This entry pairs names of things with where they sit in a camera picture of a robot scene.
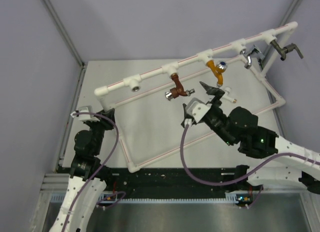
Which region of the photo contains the white pipe frame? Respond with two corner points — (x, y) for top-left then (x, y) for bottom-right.
(93, 21), (300, 173)

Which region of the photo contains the white slotted cable duct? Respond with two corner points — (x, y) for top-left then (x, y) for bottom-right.
(49, 192), (253, 206)

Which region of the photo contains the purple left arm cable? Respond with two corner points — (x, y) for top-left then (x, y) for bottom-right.
(61, 112), (127, 232)

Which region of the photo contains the dark grey lever faucet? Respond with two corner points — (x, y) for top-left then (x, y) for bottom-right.
(270, 39), (304, 61)

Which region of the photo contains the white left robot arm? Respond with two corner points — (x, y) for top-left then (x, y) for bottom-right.
(50, 106), (117, 232)

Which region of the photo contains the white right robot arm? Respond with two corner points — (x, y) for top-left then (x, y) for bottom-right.
(180, 82), (320, 195)

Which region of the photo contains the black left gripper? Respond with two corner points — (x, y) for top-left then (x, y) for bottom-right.
(87, 108), (116, 155)

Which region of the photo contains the orange faucet blue cap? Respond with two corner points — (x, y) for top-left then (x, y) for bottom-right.
(206, 59), (228, 88)

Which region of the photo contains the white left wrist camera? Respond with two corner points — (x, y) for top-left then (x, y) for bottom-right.
(70, 105), (99, 122)

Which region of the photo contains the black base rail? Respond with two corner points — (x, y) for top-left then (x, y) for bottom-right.
(57, 166), (266, 200)

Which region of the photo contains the chrome lever faucet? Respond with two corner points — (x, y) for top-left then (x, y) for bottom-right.
(239, 44), (265, 70)

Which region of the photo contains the brown faucet chrome knob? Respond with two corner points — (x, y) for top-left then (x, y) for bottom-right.
(165, 73), (195, 101)

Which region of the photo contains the aluminium frame rail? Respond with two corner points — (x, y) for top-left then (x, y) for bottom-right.
(40, 173), (69, 193)

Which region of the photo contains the white plastic faucet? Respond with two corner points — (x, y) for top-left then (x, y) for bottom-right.
(222, 86), (237, 104)

